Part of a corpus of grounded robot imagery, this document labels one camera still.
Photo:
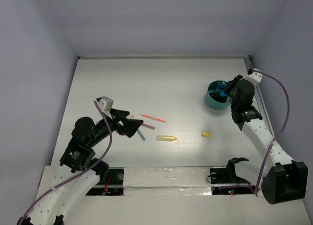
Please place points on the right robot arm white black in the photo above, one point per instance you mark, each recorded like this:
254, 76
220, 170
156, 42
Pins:
281, 178

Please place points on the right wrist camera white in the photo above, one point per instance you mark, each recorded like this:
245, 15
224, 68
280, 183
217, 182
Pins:
254, 76

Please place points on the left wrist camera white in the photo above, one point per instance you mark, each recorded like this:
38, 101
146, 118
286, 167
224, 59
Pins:
104, 104

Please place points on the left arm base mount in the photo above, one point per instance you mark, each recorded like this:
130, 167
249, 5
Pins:
113, 186

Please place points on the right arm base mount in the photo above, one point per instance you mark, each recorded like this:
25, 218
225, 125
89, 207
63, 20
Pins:
225, 181

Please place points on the thin pink purple pen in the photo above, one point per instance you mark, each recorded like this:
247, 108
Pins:
148, 126

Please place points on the teal round pen holder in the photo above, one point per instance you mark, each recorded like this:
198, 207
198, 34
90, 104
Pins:
213, 99

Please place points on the yellow marker cap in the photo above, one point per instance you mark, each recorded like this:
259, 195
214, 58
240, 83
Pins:
206, 134

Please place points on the thin blue pen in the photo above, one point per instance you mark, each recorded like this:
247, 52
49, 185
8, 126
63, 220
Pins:
141, 135

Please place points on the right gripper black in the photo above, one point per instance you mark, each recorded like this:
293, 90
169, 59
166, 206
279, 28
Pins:
233, 82

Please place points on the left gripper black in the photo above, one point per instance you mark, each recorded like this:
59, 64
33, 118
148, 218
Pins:
119, 121

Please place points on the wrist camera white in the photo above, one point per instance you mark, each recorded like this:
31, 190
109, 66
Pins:
254, 76
104, 104

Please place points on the yellow translucent marker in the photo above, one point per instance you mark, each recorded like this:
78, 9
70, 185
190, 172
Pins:
166, 138

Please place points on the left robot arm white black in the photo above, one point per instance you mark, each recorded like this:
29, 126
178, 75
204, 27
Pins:
79, 170

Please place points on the thin orange pen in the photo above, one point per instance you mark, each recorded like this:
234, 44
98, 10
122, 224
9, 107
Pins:
152, 118

